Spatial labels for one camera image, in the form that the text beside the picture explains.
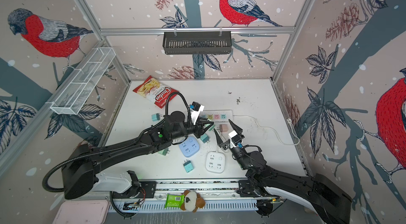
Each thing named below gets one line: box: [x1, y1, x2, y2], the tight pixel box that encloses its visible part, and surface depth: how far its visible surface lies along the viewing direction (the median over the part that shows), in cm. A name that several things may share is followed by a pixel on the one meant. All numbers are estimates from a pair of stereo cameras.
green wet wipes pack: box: [164, 193, 186, 209], surface depth 71 cm
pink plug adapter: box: [219, 124, 229, 133], surface depth 96 cm
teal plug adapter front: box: [182, 159, 195, 173], surface depth 81 cm
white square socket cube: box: [205, 151, 226, 174], surface depth 81 cm
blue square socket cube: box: [179, 135, 200, 158], surface depth 85 cm
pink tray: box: [52, 199, 110, 224], surface depth 67 cm
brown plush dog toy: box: [180, 189, 206, 213], surface depth 70 cm
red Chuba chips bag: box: [132, 75, 180, 109], surface depth 112 cm
